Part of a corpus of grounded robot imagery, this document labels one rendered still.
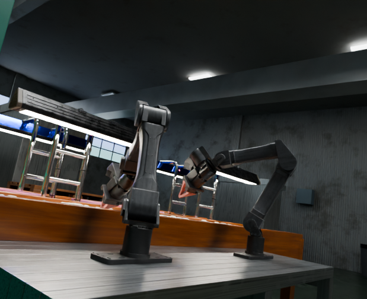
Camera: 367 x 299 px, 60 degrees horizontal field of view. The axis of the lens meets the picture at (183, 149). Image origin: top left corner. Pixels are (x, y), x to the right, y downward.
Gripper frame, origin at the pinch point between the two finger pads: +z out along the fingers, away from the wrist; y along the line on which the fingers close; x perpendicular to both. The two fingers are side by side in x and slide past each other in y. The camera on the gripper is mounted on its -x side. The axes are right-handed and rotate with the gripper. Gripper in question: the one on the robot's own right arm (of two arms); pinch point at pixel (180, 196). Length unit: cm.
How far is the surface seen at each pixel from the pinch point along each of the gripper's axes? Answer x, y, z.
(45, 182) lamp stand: -19, 44, 27
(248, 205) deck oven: -220, -571, 216
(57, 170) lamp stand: -40, 29, 41
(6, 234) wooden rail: 23, 72, 0
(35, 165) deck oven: -321, -125, 333
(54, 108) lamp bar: -27, 55, -3
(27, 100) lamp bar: -26, 65, -3
